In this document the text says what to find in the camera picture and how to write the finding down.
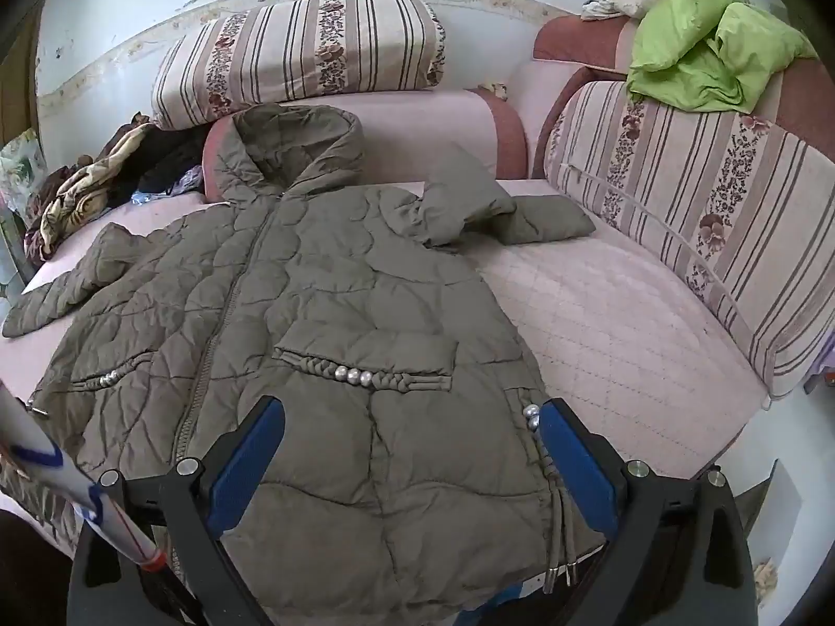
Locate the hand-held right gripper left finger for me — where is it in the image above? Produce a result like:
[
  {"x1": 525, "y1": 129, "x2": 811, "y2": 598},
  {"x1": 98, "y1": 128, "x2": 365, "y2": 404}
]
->
[{"x1": 68, "y1": 396, "x2": 288, "y2": 626}]

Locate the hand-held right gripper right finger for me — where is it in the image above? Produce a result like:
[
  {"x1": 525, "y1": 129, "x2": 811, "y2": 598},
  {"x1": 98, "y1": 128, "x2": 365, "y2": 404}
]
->
[{"x1": 538, "y1": 398, "x2": 761, "y2": 626}]

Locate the olive padded hooded jacket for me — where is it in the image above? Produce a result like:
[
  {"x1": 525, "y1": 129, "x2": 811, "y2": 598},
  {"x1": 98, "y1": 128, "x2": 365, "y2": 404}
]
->
[{"x1": 2, "y1": 103, "x2": 607, "y2": 623}]

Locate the pile of dark clothes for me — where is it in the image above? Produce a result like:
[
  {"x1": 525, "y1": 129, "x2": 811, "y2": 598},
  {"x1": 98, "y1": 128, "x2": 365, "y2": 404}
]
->
[{"x1": 121, "y1": 127, "x2": 210, "y2": 206}]

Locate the pink sofa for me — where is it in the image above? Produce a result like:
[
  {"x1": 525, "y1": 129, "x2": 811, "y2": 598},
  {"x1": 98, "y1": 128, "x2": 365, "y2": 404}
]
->
[{"x1": 0, "y1": 13, "x2": 835, "y2": 536}]

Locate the white tube with blue marks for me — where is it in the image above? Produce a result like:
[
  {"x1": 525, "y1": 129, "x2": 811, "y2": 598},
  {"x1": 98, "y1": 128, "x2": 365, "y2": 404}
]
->
[{"x1": 0, "y1": 378, "x2": 167, "y2": 573}]

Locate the long striped floral cushion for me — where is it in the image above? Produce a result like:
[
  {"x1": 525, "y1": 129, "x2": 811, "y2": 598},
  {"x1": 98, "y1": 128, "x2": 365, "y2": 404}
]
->
[{"x1": 543, "y1": 80, "x2": 835, "y2": 400}]

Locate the brown patterned blanket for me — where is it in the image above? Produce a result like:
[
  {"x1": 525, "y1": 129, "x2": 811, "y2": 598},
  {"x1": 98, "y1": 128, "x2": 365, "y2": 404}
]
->
[{"x1": 25, "y1": 112, "x2": 158, "y2": 268}]

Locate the green floral pillow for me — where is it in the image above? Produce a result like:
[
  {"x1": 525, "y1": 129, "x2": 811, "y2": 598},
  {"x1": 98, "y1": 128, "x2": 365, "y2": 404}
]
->
[{"x1": 0, "y1": 129, "x2": 46, "y2": 223}]

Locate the short striped floral cushion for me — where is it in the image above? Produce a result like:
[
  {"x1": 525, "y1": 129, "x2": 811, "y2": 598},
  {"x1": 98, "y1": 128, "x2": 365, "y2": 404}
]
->
[{"x1": 151, "y1": 0, "x2": 450, "y2": 131}]

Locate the green padded cloth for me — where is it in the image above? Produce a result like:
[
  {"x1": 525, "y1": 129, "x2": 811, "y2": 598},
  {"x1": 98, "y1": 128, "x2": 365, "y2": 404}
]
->
[{"x1": 626, "y1": 0, "x2": 819, "y2": 114}]

